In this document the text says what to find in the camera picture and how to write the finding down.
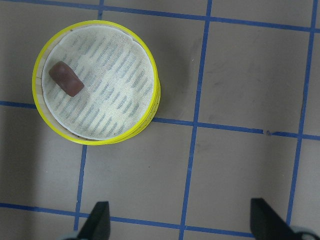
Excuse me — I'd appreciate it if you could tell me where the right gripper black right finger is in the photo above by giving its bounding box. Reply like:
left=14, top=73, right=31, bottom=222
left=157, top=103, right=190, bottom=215
left=250, top=198, right=310, bottom=240

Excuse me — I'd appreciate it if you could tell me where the yellow bamboo steamer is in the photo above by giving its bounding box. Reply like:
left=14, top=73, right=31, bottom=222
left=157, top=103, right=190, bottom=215
left=31, top=20, right=161, bottom=146

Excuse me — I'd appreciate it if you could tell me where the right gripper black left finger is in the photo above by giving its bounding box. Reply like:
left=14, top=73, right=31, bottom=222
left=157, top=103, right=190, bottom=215
left=76, top=201, right=110, bottom=240

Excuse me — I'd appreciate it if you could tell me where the brown bun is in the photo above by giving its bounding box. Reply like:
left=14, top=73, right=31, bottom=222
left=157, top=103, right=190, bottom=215
left=48, top=61, right=85, bottom=97

